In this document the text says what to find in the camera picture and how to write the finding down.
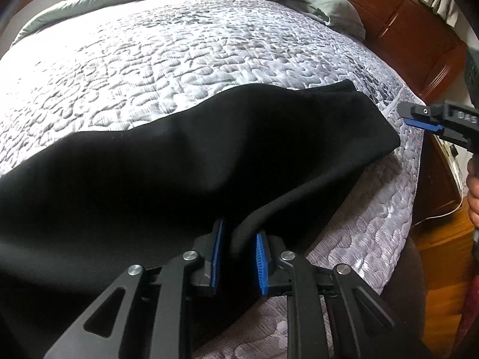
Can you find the person's right hand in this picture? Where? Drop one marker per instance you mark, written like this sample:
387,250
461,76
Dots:
472,183

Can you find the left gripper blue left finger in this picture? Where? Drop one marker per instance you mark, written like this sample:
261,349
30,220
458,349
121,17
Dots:
145,313

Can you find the wooden headboard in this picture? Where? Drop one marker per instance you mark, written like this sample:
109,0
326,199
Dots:
418,44

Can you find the grey quilted bedspread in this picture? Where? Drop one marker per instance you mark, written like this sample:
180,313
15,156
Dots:
119,67

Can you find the black pants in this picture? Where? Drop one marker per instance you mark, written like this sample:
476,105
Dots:
254,158

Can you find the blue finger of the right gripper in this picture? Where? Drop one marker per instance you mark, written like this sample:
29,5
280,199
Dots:
436,129

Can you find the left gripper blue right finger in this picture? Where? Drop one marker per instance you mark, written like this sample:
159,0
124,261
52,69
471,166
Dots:
331,313

